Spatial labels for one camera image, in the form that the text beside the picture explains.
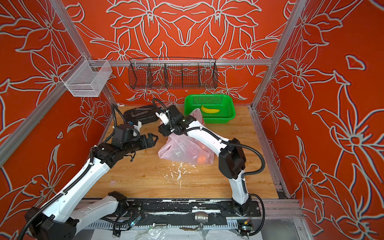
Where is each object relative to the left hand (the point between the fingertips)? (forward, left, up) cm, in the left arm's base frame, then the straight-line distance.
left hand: (151, 137), depth 75 cm
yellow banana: (+38, -32, -18) cm, 53 cm away
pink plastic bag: (-1, -16, -8) cm, 18 cm away
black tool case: (+28, +14, -14) cm, 34 cm away
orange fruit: (-3, -27, -16) cm, 31 cm away
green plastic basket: (+41, -37, -18) cm, 58 cm away
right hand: (+9, -2, -2) cm, 10 cm away
